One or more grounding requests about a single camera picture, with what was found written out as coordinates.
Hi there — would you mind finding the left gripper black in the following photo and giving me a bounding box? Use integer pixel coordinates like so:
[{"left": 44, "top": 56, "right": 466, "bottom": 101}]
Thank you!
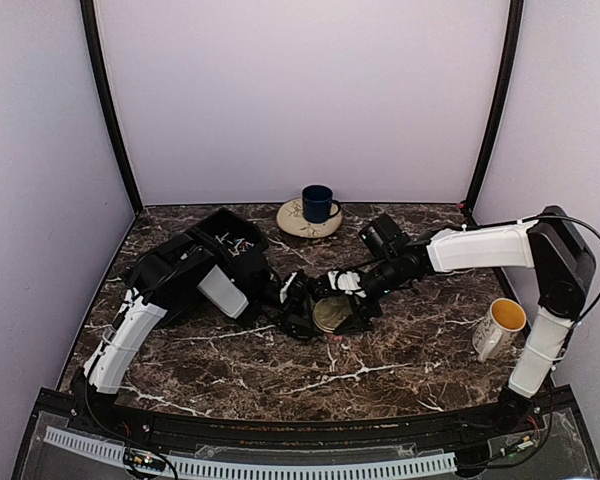
[{"left": 256, "top": 283, "right": 339, "bottom": 341}]

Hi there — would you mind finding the gold jar lid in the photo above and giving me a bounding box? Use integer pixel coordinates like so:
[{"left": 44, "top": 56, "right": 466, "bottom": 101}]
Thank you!
[{"left": 312, "top": 296, "right": 352, "bottom": 333}]

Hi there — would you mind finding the black three-compartment candy tray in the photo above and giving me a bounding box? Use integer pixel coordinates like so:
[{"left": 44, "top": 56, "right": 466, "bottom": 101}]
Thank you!
[{"left": 129, "top": 208, "right": 273, "bottom": 327}]

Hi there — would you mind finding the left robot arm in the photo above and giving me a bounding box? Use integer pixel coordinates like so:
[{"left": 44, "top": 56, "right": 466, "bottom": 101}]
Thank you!
[{"left": 80, "top": 233, "right": 313, "bottom": 395}]

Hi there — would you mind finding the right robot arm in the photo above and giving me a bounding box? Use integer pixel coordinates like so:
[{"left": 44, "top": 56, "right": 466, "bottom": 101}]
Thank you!
[{"left": 327, "top": 205, "right": 600, "bottom": 434}]

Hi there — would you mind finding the beige ceramic plate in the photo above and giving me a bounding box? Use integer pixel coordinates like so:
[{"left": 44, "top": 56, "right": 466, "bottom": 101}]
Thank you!
[{"left": 276, "top": 197, "right": 343, "bottom": 239}]

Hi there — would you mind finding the dark blue mug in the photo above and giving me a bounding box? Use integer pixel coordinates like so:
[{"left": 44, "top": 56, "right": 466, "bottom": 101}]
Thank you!
[{"left": 301, "top": 185, "right": 341, "bottom": 224}]

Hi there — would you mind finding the white mug yellow inside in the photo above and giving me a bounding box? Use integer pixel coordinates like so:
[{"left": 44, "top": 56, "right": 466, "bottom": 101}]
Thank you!
[{"left": 472, "top": 298, "right": 527, "bottom": 363}]

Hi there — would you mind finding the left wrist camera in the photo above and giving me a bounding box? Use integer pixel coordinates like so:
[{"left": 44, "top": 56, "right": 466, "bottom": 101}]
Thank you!
[{"left": 279, "top": 272, "right": 297, "bottom": 305}]

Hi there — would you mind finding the white slotted cable duct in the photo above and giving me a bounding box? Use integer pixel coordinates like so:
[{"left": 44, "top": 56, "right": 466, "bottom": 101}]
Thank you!
[{"left": 43, "top": 427, "right": 457, "bottom": 479}]

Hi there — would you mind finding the right black frame post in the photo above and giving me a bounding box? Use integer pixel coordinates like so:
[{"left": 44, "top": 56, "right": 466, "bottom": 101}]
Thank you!
[{"left": 462, "top": 0, "right": 524, "bottom": 217}]

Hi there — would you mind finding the black frame post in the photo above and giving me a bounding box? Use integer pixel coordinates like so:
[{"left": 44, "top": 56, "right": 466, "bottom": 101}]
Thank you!
[
  {"left": 79, "top": 0, "right": 144, "bottom": 215},
  {"left": 462, "top": 0, "right": 524, "bottom": 217}
]

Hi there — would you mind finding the left black frame post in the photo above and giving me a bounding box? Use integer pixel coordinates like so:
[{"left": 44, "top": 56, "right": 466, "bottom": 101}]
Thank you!
[{"left": 79, "top": 0, "right": 144, "bottom": 215}]

